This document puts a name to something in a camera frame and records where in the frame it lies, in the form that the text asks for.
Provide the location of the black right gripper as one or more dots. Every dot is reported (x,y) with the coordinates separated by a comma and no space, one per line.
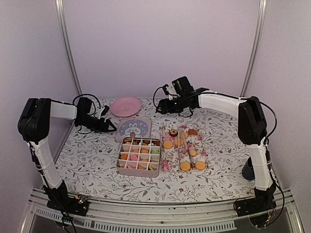
(164,108)

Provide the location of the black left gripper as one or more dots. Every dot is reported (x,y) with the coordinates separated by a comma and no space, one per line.
(105,128)

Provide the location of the silver tin lid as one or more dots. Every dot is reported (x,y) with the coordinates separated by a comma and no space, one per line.
(133,127)

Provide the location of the metal tongs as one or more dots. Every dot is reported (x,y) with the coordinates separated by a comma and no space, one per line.
(185,159)

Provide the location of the small swirl butter cookie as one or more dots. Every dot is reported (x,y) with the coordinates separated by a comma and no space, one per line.
(144,150)

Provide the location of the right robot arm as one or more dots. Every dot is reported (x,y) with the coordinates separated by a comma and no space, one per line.
(252,124)

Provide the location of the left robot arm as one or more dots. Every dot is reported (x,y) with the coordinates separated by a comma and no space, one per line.
(34,127)

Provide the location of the pink plate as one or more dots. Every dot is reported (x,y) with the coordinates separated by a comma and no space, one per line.
(125,107)

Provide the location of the chocolate sprinkle donut cookie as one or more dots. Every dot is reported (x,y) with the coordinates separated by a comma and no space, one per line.
(173,132)

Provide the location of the pink divided cookie tin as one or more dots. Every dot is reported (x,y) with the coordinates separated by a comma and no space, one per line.
(147,164)

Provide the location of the floral cookie tray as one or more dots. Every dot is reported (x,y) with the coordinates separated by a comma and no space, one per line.
(170,158)

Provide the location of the dark blue mug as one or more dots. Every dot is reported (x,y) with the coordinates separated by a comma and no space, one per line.
(248,171)

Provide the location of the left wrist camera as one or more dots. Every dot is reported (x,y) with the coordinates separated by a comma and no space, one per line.
(103,112)

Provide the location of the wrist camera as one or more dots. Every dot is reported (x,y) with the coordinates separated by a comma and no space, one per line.
(169,91)
(103,112)

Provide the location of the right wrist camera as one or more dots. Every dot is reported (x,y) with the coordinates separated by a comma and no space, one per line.
(169,91)

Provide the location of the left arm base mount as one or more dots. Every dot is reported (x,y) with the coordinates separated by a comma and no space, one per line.
(68,205)

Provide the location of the front aluminium rail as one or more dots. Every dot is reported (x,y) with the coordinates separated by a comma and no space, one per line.
(117,216)

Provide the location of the left aluminium frame post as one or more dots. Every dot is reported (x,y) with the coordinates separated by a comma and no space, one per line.
(65,37)

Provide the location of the aluminium frame post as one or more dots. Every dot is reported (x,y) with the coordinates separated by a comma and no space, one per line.
(65,37)
(255,47)

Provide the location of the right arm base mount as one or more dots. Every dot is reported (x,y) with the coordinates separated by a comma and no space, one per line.
(246,207)

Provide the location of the right aluminium frame post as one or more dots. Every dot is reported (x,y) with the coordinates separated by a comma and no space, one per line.
(255,47)

